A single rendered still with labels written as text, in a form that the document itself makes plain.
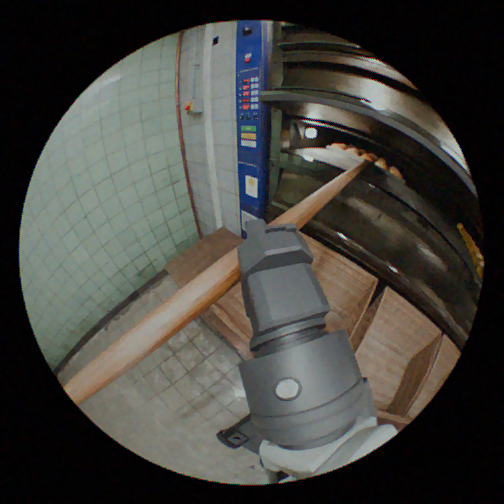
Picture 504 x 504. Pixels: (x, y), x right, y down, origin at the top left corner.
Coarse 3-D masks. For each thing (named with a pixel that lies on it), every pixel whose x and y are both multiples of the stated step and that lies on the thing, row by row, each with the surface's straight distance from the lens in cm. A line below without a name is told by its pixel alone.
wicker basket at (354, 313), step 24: (312, 240) 75; (312, 264) 80; (336, 264) 76; (240, 288) 84; (336, 288) 82; (360, 288) 79; (216, 312) 77; (240, 312) 80; (336, 312) 89; (360, 312) 71; (240, 336) 76
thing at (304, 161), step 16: (288, 160) 71; (304, 160) 68; (320, 160) 71; (336, 176) 64; (368, 192) 62; (384, 192) 62; (400, 208) 64; (416, 224) 66; (432, 224) 73; (432, 240) 70; (448, 240) 79; (448, 256) 76; (464, 272) 86; (480, 288) 106
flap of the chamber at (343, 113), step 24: (264, 96) 59; (288, 96) 54; (336, 120) 63; (360, 120) 52; (384, 120) 46; (408, 144) 54; (432, 144) 48; (432, 168) 64; (456, 168) 51; (456, 192) 71; (480, 216) 71
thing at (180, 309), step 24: (360, 168) 71; (336, 192) 36; (288, 216) 21; (312, 216) 26; (216, 264) 16; (192, 288) 15; (216, 288) 15; (168, 312) 14; (192, 312) 15; (120, 336) 17; (144, 336) 15; (168, 336) 15; (96, 360) 19; (120, 360) 17; (72, 384) 25; (96, 384) 21
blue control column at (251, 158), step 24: (240, 24) 106; (264, 24) 96; (240, 48) 93; (264, 48) 84; (240, 72) 86; (264, 72) 78; (264, 120) 74; (264, 144) 75; (240, 168) 87; (264, 168) 79; (240, 192) 93; (264, 192) 84
